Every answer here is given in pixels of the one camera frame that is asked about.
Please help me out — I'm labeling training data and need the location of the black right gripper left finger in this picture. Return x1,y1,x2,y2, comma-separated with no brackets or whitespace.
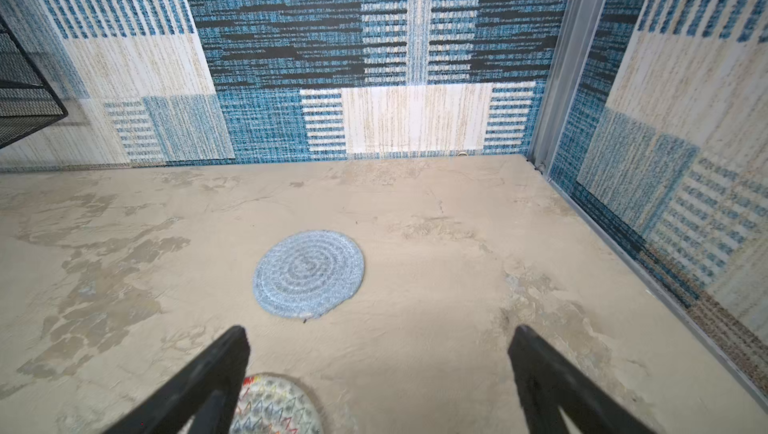
106,325,250,433

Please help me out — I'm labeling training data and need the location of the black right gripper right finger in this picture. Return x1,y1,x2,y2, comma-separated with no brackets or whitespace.
508,324,651,433

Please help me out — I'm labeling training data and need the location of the blue woven round coaster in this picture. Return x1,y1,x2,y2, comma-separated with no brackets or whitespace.
252,230,365,319

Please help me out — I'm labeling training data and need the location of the multicolour woven round coaster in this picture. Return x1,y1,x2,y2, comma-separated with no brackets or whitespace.
229,374,324,434

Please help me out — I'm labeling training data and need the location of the black wire mesh shelf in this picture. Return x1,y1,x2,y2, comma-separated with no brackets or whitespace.
1,18,68,148

